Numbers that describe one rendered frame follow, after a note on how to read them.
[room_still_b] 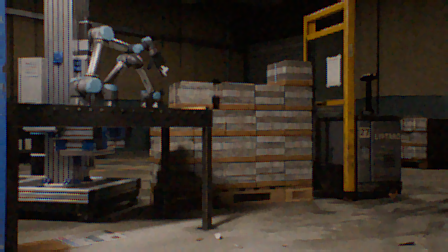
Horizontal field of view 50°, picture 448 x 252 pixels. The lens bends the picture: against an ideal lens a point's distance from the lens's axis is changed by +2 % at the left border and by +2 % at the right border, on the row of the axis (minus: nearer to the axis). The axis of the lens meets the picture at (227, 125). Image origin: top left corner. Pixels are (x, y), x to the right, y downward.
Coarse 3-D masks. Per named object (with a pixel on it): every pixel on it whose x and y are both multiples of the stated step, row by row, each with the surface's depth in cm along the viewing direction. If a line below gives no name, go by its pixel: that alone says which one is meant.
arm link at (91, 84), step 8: (96, 32) 355; (104, 32) 352; (112, 32) 359; (96, 40) 352; (104, 40) 353; (96, 48) 352; (104, 48) 355; (96, 56) 350; (96, 64) 349; (88, 72) 348; (96, 72) 349; (88, 80) 344; (96, 80) 345; (80, 88) 347; (88, 88) 342; (96, 88) 346
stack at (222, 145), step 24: (216, 120) 402; (240, 120) 412; (264, 120) 420; (192, 144) 393; (216, 144) 401; (240, 144) 410; (264, 144) 419; (192, 168) 394; (216, 168) 401; (240, 168) 410; (264, 168) 418; (192, 192) 403; (216, 192) 401; (240, 192) 409; (264, 192) 418
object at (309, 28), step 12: (312, 24) 498; (312, 48) 495; (312, 60) 495; (312, 72) 495; (312, 84) 494; (312, 96) 494; (312, 108) 494; (312, 120) 494; (312, 132) 494; (312, 144) 494; (312, 156) 494
